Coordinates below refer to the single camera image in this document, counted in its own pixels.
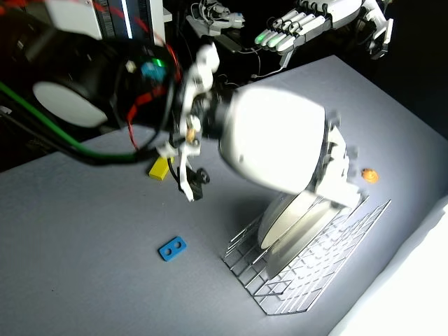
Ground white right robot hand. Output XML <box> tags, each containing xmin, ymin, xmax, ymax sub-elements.
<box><xmin>216</xmin><ymin>85</ymin><xmax>369</xmax><ymax>213</ymax></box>

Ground orange swirl cookie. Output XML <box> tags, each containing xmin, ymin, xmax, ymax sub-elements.
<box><xmin>361</xmin><ymin>167</ymin><xmax>379</xmax><ymax>184</ymax></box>

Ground yellow rectangular block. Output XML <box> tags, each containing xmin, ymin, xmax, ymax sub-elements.
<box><xmin>148</xmin><ymin>156</ymin><xmax>171</xmax><ymax>181</ymax></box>

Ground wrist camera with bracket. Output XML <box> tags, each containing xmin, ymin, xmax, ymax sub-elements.
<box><xmin>155</xmin><ymin>43</ymin><xmax>221</xmax><ymax>203</ymax></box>
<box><xmin>362</xmin><ymin>0</ymin><xmax>395</xmax><ymax>60</ymax></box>

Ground silver wire rack shelf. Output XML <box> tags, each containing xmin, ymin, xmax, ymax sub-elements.
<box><xmin>221</xmin><ymin>194</ymin><xmax>393</xmax><ymax>316</ymax></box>

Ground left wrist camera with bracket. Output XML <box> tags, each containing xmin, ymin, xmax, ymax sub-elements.
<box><xmin>362</xmin><ymin>0</ymin><xmax>395</xmax><ymax>60</ymax></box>

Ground white plate black rim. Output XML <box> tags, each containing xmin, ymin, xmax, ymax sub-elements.
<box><xmin>265</xmin><ymin>197</ymin><xmax>352</xmax><ymax>285</ymax></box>
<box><xmin>257</xmin><ymin>191</ymin><xmax>318</xmax><ymax>250</ymax></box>

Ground white cabinet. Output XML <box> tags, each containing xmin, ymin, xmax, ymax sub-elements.
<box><xmin>47</xmin><ymin>0</ymin><xmax>173</xmax><ymax>46</ymax></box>

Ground blue block with two holes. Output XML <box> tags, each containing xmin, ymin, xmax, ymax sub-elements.
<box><xmin>157</xmin><ymin>236</ymin><xmax>188</xmax><ymax>263</ymax></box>

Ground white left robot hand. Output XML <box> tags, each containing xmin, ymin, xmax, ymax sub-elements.
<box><xmin>253</xmin><ymin>0</ymin><xmax>363</xmax><ymax>53</ymax></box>

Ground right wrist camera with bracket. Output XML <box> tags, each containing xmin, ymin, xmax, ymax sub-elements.
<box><xmin>155</xmin><ymin>43</ymin><xmax>221</xmax><ymax>203</ymax></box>

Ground white spare robot hand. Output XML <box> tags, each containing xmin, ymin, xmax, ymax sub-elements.
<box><xmin>187</xmin><ymin>0</ymin><xmax>246</xmax><ymax>38</ymax></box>

